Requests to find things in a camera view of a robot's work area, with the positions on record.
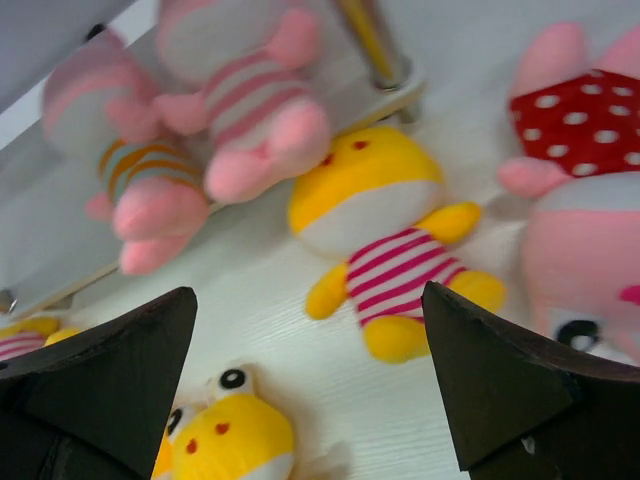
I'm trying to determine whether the yellow toy pink stripes face-down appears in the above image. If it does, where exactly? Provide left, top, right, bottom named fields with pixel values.
left=0, top=316, right=80, bottom=361

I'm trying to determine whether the pink toy red polka shirt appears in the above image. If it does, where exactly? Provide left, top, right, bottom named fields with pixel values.
left=497, top=23, right=639, bottom=365

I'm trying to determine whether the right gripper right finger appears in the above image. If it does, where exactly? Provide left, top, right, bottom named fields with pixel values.
left=422, top=282, right=639, bottom=479

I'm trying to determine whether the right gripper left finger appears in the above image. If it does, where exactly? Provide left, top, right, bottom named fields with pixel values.
left=1, top=287, right=198, bottom=480

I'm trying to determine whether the pink toy yellow striped shirt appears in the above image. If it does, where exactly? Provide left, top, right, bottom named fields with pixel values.
left=41, top=24, right=209, bottom=275

